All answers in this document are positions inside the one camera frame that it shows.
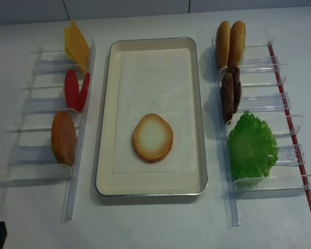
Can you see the green lettuce leaf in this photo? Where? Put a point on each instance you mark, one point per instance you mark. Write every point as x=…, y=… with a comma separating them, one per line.
x=253, y=148

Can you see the brown bread slice in rack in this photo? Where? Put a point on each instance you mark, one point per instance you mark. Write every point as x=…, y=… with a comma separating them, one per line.
x=63, y=138

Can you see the right red tomato slice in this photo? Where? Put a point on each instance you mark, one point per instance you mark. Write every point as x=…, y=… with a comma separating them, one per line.
x=83, y=93

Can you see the red tomato slice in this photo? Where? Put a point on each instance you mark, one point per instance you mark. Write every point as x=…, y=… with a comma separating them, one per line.
x=83, y=93
x=71, y=89

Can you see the left red tomato slice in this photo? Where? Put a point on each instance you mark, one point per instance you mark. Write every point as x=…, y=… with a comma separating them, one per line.
x=71, y=89

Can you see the toasted bread slice on tray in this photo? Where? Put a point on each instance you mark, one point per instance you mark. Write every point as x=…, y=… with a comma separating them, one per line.
x=152, y=138

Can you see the rear yellow cheese slice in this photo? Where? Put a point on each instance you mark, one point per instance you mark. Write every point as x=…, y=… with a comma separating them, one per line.
x=66, y=42

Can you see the yellow cheese slice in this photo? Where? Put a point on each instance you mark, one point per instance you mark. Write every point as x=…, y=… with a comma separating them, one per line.
x=78, y=47
x=66, y=42

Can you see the front yellow cheese slice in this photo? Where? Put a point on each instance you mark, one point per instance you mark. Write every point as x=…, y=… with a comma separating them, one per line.
x=78, y=47

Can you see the front brown meat patty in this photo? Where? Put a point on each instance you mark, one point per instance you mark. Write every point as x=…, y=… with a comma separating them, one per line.
x=227, y=95

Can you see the brown meat patty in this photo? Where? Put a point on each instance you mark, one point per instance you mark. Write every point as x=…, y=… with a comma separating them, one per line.
x=234, y=70
x=227, y=95

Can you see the rear brown meat patty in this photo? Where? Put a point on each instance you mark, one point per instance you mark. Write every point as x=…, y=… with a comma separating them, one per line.
x=234, y=70

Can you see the left clear acrylic rack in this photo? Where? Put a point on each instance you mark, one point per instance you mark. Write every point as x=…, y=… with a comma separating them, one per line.
x=30, y=159

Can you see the clear acrylic rack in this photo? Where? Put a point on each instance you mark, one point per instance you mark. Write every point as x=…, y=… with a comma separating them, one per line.
x=261, y=97
x=30, y=159

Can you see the cream metal tray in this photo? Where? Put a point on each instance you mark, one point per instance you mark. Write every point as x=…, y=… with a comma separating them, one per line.
x=109, y=183

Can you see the white paper liner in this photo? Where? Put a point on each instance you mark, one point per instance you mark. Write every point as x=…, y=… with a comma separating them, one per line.
x=156, y=82

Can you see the right clear acrylic rack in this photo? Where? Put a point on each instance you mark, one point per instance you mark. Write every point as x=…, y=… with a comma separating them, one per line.
x=261, y=97

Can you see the left sesame bun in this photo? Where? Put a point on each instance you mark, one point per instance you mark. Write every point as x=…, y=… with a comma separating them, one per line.
x=223, y=44

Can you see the sesame bun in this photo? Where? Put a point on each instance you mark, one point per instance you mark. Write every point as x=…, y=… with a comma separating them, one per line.
x=237, y=42
x=223, y=44

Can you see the right sesame bun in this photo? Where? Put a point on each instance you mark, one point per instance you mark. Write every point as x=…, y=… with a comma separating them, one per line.
x=237, y=42

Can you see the red plastic strip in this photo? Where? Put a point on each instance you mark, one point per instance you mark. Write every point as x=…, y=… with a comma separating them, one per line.
x=299, y=154

